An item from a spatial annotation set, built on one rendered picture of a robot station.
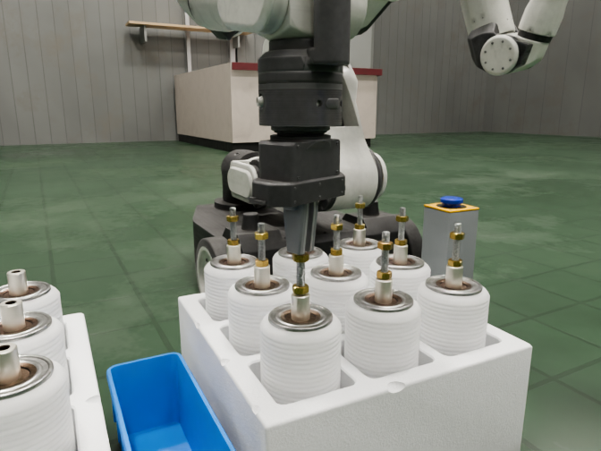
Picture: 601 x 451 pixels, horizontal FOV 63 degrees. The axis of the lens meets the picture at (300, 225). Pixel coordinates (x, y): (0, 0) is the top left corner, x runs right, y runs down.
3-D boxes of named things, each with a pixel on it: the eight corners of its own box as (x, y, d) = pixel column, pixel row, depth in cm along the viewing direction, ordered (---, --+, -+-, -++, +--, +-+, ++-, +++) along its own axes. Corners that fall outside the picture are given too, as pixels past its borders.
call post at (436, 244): (414, 356, 99) (423, 206, 92) (440, 349, 102) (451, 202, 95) (438, 372, 93) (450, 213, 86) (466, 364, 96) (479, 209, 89)
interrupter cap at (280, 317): (263, 333, 54) (262, 327, 54) (273, 306, 61) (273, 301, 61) (331, 336, 53) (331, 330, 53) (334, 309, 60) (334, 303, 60)
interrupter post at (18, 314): (3, 327, 55) (-2, 301, 54) (27, 324, 56) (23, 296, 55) (1, 336, 53) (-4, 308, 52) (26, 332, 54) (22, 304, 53)
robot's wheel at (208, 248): (197, 305, 125) (192, 229, 120) (215, 302, 127) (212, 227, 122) (223, 336, 108) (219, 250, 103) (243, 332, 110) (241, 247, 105)
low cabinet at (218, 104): (292, 137, 869) (292, 79, 845) (379, 147, 651) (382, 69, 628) (177, 140, 774) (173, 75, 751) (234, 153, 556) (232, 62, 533)
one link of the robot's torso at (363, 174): (303, 223, 112) (254, 57, 125) (367, 215, 120) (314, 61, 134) (333, 193, 99) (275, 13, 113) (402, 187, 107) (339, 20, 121)
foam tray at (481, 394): (183, 391, 87) (177, 296, 83) (366, 344, 104) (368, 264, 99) (268, 573, 53) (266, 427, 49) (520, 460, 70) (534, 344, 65)
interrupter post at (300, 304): (289, 324, 56) (289, 297, 55) (292, 315, 58) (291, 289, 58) (309, 325, 56) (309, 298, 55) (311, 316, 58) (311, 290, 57)
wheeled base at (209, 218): (165, 249, 165) (158, 150, 158) (300, 232, 189) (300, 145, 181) (232, 319, 111) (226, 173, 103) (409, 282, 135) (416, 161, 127)
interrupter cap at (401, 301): (426, 305, 61) (426, 301, 61) (381, 319, 57) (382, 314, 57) (384, 288, 67) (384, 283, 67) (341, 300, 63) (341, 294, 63)
